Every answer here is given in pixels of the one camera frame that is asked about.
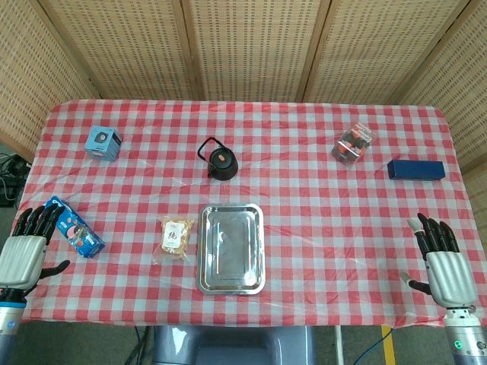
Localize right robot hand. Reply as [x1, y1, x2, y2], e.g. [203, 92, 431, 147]
[399, 213, 478, 308]

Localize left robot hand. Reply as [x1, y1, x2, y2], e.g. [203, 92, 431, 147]
[0, 205, 72, 292]

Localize clear snack bag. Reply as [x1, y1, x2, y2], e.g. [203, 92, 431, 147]
[153, 215, 195, 262]

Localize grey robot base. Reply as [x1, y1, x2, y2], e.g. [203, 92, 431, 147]
[151, 325, 317, 365]

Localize dark blue long box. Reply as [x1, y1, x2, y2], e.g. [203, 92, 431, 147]
[387, 159, 447, 182]

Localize silver metal tray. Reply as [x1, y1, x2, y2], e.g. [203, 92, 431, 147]
[196, 203, 266, 296]

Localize blue Oreo cookie package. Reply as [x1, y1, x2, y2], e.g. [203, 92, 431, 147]
[43, 195, 106, 260]

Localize yellow floor tape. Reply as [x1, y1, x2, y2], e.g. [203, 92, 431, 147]
[381, 325, 396, 365]

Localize white table leg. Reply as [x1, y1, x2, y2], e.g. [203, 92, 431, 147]
[333, 325, 345, 365]

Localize light blue cube box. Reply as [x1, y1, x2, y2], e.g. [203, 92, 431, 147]
[84, 125, 123, 163]

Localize red white checkered tablecloth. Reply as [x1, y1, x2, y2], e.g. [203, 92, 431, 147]
[0, 98, 487, 329]

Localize clear box with red-black items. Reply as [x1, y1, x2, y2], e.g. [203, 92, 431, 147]
[330, 121, 378, 167]

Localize black cast iron teapot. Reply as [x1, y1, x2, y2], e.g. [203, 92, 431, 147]
[196, 136, 239, 182]

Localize woven bamboo folding screen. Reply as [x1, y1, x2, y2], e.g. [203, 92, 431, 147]
[0, 0, 487, 229]

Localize black cables on floor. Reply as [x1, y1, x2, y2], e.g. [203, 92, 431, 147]
[0, 152, 32, 208]

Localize blue cable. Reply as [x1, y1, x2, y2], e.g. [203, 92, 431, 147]
[352, 326, 395, 365]

